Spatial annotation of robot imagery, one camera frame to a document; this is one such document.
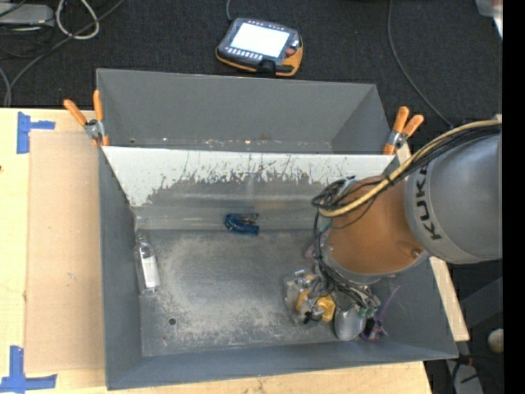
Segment clear plastic bottle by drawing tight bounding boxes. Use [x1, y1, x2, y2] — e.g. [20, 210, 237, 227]
[132, 233, 162, 294]

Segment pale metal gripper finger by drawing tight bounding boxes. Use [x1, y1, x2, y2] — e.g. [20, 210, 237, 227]
[289, 304, 325, 326]
[284, 269, 308, 303]

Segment blue plastic toy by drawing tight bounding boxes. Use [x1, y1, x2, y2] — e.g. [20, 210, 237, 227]
[224, 212, 261, 236]

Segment yellow plastic thing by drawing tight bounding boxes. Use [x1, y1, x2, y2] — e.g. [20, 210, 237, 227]
[294, 287, 336, 323]

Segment grey metal bin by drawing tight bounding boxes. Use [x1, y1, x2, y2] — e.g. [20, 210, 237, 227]
[95, 67, 459, 391]

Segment brown cardboard board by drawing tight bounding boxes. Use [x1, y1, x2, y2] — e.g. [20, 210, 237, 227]
[23, 131, 106, 382]

